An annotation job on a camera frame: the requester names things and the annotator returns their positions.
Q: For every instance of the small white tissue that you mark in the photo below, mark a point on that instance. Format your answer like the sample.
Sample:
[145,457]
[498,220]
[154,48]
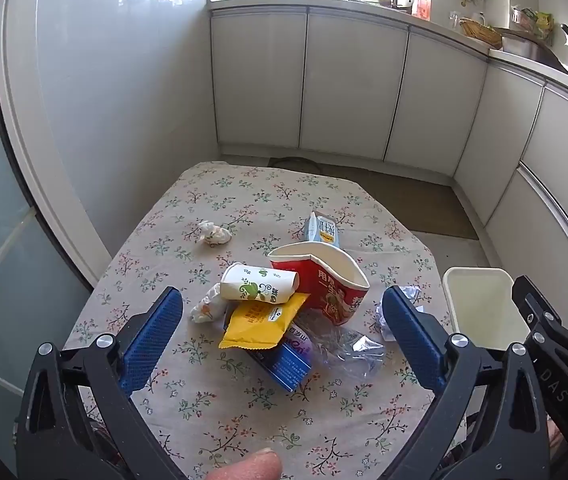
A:
[214,232]

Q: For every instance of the floral tablecloth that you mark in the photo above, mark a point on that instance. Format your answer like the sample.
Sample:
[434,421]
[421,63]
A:
[164,240]

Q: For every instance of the yellow snack packet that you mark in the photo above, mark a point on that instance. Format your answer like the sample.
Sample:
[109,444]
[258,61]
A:
[259,322]

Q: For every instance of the white plastic bin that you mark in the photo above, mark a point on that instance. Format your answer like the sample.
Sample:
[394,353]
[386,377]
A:
[483,305]

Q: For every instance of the blue toothpaste box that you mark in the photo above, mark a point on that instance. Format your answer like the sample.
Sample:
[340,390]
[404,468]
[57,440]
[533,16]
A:
[284,365]

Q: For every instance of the white paper cup green print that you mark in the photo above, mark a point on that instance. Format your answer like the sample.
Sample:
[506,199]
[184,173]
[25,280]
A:
[254,285]

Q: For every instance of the person's left hand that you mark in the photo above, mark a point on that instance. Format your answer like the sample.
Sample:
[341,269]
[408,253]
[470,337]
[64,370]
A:
[249,466]

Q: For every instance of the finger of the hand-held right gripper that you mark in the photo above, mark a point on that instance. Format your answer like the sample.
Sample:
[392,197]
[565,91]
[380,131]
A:
[538,310]

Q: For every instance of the wicker basket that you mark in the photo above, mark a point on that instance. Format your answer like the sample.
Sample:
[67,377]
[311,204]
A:
[481,32]

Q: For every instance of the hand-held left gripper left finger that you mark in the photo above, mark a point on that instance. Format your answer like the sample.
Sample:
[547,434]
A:
[151,340]

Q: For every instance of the dark floor mat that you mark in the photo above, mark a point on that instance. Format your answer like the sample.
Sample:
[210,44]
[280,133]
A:
[294,161]

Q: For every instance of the white kitchen cabinets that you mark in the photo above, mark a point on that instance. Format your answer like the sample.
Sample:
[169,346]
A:
[353,85]

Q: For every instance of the orange packet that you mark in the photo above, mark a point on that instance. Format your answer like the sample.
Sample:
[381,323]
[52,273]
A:
[423,5]

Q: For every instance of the white framed glass door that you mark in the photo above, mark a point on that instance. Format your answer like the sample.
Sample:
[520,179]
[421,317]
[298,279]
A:
[4,260]

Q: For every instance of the blue milk carton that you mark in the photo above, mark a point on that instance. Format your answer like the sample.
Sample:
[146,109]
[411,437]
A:
[321,229]

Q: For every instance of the crushed clear plastic bottle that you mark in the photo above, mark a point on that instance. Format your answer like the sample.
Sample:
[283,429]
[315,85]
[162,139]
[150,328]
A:
[348,350]

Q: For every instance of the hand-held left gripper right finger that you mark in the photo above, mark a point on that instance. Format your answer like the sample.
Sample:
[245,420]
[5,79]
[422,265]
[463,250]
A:
[413,340]

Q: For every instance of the brown floor mat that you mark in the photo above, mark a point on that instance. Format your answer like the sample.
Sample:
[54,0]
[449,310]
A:
[413,200]

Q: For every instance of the crushed red noodle cup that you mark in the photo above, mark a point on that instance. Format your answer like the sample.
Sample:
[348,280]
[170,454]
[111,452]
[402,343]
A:
[334,300]

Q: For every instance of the green snack bags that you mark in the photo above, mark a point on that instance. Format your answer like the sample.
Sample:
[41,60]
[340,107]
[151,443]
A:
[533,20]

